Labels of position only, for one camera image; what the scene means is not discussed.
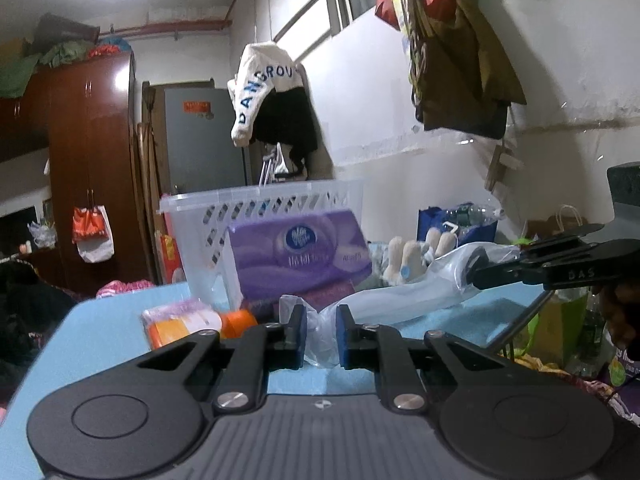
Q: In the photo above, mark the wooden broom sticks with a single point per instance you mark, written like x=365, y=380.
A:
x=146, y=170

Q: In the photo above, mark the purple printed packet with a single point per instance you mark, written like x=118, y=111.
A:
x=622, y=380

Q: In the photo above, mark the white lettered jacket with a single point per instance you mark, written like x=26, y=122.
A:
x=260, y=80

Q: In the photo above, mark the pink cloth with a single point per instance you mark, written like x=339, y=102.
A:
x=125, y=289

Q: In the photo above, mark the white plastic basket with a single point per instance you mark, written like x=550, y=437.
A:
x=200, y=220

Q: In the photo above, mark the clear plastic bag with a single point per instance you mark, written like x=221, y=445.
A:
x=400, y=295

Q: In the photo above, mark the orange and white plastic bag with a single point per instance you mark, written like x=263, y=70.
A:
x=92, y=235

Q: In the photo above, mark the olive hanging bags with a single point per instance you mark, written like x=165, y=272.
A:
x=460, y=60

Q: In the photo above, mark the red printed packet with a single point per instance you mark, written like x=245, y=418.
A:
x=172, y=260

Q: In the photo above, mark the dark suitcase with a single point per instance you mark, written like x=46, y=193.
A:
x=65, y=27

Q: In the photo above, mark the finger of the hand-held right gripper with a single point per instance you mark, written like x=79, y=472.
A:
x=487, y=272
x=560, y=236

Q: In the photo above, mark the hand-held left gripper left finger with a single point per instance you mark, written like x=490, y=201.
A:
x=300, y=336

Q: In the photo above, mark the pink and orange wrapped packet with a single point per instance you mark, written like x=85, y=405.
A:
x=175, y=322

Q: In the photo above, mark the purple tissue pack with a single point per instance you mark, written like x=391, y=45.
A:
x=300, y=255

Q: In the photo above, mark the metal clothes rod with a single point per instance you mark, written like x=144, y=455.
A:
x=305, y=10

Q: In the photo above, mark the red wall pipe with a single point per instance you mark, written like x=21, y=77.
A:
x=165, y=27

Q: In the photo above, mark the wooden wall bracket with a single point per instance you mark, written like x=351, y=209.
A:
x=502, y=165

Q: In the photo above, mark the green cloth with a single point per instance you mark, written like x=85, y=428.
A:
x=30, y=67

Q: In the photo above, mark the grey door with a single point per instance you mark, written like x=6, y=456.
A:
x=205, y=140

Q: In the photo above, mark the clothes hangers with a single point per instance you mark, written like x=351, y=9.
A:
x=272, y=165

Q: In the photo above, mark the blue shopping bag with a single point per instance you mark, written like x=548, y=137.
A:
x=432, y=222

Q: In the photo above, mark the brown paper bag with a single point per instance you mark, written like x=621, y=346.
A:
x=560, y=225

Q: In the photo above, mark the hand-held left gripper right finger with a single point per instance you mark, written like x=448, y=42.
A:
x=344, y=340

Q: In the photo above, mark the person's right hand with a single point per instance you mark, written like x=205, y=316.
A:
x=619, y=312

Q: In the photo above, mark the brown wooden wardrobe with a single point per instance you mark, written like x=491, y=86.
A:
x=90, y=160

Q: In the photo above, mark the clear plastic bottle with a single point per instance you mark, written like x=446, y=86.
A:
x=480, y=216

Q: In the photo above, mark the green bag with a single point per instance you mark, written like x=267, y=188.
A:
x=560, y=320

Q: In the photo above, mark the orange bottle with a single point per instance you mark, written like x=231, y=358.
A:
x=239, y=324

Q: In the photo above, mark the black hanging garment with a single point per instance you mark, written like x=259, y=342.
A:
x=285, y=120

